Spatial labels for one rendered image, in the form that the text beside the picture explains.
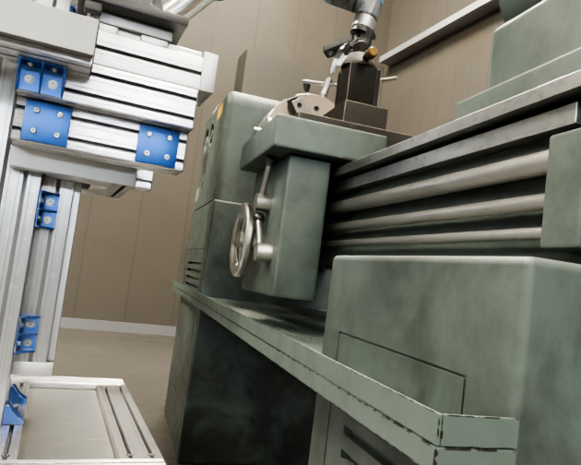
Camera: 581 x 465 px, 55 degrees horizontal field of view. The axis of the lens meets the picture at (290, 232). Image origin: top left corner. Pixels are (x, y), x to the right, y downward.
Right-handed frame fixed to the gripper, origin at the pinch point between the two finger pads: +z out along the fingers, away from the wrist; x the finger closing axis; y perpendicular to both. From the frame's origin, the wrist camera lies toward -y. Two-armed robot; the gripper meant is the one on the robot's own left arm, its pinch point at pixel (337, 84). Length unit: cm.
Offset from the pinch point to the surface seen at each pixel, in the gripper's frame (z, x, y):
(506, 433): 79, -108, 86
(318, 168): 50, -65, 40
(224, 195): 47, -5, -24
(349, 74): 24, -53, 33
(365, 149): 44, -62, 47
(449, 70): -161, 274, -60
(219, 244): 63, -2, -21
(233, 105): 16.8, -10.0, -29.6
